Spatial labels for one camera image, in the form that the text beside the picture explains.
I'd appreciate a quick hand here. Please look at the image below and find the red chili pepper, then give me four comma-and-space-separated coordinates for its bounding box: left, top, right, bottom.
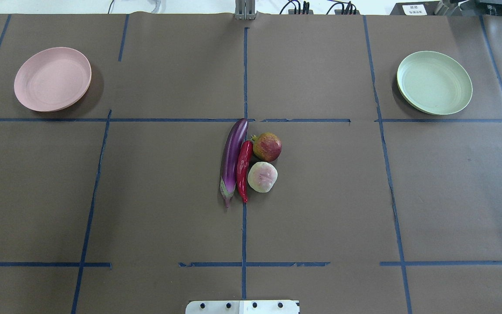
236, 140, 253, 204

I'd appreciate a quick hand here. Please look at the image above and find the red green pomegranate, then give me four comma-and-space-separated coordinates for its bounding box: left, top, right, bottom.
251, 133, 282, 162

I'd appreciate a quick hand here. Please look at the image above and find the pale pink peach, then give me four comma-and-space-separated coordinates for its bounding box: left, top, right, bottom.
248, 161, 278, 193

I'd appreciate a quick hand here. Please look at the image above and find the purple eggplant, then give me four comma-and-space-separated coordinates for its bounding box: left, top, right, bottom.
219, 118, 248, 208

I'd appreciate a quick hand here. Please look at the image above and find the black power strip left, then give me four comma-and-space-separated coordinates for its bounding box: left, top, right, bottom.
279, 0, 314, 15

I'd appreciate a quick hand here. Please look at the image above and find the black power strip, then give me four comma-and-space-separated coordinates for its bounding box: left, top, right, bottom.
279, 0, 314, 15
329, 1, 360, 15

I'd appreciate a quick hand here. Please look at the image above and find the black power strip right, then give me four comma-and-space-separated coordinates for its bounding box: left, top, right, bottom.
329, 1, 360, 15

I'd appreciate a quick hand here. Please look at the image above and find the green plate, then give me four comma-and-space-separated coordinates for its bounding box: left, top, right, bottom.
396, 51, 473, 116

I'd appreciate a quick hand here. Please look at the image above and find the pink plate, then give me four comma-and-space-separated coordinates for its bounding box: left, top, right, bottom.
14, 47, 92, 113

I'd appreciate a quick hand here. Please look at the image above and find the black box with label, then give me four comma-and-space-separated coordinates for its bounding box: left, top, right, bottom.
390, 0, 439, 16

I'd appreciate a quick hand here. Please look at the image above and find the grey aluminium post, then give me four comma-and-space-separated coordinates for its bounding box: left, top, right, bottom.
234, 0, 257, 20

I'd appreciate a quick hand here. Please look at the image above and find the white metal bracket plate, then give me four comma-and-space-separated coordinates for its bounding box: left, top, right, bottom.
185, 300, 301, 314

